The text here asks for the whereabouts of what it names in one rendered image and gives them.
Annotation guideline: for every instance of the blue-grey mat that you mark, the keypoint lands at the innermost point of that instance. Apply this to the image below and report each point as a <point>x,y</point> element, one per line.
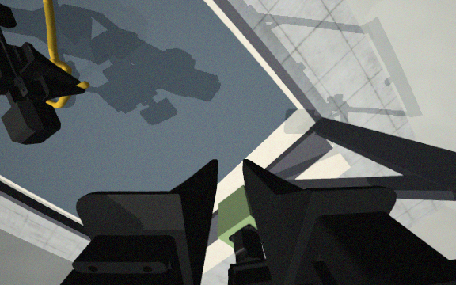
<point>171,88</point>

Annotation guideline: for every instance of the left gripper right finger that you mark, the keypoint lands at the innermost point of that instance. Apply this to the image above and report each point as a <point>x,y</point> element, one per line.
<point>285,217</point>

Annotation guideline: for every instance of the yellow rope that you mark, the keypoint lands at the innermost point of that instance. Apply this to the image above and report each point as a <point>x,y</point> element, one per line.
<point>52,47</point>

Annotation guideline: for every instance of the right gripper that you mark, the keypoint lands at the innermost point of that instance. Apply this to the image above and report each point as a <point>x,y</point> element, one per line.
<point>22,78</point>

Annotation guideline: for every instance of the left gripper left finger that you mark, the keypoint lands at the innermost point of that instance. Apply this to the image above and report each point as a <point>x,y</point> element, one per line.
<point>186,216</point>

